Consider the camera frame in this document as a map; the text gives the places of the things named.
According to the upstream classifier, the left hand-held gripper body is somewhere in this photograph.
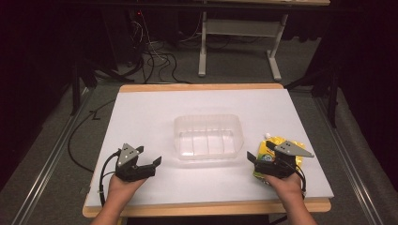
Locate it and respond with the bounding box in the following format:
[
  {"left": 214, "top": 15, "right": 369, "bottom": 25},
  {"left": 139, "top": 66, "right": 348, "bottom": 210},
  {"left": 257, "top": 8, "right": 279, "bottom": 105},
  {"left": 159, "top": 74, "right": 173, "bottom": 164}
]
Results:
[{"left": 115, "top": 142, "right": 157, "bottom": 183}]

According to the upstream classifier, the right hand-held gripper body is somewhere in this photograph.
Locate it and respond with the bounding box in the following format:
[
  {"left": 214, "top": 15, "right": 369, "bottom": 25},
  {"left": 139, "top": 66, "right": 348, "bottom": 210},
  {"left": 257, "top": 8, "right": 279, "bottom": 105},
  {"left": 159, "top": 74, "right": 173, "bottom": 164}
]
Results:
[{"left": 253, "top": 140, "right": 315, "bottom": 180}]

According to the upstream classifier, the yellow spout pouch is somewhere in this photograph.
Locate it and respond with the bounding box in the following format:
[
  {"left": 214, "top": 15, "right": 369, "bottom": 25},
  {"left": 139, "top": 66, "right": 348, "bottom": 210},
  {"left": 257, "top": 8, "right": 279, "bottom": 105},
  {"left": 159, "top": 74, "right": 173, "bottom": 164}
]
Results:
[{"left": 252, "top": 133, "right": 306, "bottom": 186}]

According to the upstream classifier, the clear plastic container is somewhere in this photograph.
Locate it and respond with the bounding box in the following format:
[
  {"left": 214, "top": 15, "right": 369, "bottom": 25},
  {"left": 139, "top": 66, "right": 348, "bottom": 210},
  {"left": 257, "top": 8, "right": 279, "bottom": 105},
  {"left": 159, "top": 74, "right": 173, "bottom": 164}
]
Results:
[{"left": 173, "top": 113, "right": 245, "bottom": 161}]

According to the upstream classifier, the person's left hand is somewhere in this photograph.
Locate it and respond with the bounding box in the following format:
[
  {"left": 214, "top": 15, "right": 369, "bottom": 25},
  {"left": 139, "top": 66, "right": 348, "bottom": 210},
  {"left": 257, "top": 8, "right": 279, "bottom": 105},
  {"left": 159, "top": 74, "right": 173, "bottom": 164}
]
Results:
[{"left": 107, "top": 173, "right": 148, "bottom": 202}]

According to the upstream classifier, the person's right hand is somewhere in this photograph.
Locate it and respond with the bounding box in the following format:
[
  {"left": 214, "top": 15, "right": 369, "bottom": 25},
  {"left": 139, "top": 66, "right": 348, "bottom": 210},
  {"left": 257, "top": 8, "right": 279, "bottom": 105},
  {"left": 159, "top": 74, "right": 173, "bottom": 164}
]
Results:
[{"left": 265, "top": 172, "right": 304, "bottom": 202}]

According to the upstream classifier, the white table sheet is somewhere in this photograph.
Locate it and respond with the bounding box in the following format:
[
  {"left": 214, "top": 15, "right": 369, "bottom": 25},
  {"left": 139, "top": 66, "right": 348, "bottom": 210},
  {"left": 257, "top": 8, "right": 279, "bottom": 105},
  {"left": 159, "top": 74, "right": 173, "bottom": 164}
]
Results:
[{"left": 84, "top": 88, "right": 335, "bottom": 208}]

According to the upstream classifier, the black metal stand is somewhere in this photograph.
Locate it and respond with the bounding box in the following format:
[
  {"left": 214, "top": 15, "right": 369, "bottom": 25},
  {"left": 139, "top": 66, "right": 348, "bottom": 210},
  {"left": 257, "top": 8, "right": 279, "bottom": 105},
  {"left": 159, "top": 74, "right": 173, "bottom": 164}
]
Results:
[
  {"left": 283, "top": 64, "right": 342, "bottom": 129},
  {"left": 69, "top": 57, "right": 99, "bottom": 117}
]

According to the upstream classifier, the right hand-held gripper cable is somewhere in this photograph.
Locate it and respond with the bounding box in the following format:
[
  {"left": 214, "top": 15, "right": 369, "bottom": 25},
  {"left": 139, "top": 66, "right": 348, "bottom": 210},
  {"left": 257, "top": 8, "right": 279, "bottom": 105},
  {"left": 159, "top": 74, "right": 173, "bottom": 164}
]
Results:
[{"left": 280, "top": 158, "right": 308, "bottom": 201}]

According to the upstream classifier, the hand-held gripper cable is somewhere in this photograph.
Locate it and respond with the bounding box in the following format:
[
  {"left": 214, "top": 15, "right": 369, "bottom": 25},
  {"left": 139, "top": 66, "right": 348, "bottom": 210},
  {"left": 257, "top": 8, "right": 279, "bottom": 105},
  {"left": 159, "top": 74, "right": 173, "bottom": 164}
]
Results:
[
  {"left": 280, "top": 158, "right": 308, "bottom": 201},
  {"left": 98, "top": 149, "right": 122, "bottom": 208}
]

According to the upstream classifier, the left hand-held gripper cable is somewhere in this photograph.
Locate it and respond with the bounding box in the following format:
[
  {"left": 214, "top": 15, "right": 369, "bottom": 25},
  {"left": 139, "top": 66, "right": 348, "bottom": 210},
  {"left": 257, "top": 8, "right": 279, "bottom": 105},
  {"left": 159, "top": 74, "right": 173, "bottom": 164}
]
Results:
[{"left": 98, "top": 149, "right": 122, "bottom": 208}]

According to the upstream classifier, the black floor cable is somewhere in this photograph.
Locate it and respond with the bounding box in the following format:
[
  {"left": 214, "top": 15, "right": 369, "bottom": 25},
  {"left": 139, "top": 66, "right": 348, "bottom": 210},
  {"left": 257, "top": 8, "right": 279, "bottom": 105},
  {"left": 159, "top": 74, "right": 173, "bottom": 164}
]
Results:
[{"left": 67, "top": 98, "right": 117, "bottom": 173}]

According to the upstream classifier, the metal floor rail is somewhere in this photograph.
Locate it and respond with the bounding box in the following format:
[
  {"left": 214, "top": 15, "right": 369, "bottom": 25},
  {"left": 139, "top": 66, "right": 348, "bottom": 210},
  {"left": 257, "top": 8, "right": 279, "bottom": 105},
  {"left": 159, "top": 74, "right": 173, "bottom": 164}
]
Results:
[
  {"left": 314, "top": 96, "right": 378, "bottom": 225},
  {"left": 10, "top": 86, "right": 93, "bottom": 225}
]

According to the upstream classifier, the tangle of floor cables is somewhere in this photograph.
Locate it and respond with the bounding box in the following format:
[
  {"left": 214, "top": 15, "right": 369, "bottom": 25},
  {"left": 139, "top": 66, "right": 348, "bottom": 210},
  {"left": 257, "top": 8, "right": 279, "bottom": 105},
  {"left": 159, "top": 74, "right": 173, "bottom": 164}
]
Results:
[{"left": 126, "top": 10, "right": 192, "bottom": 85}]

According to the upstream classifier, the white metal desk frame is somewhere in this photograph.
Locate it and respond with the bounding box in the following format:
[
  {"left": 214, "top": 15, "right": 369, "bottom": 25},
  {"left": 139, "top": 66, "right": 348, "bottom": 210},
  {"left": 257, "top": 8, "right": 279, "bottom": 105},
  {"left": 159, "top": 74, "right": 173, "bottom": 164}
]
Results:
[{"left": 197, "top": 11, "right": 289, "bottom": 83}]

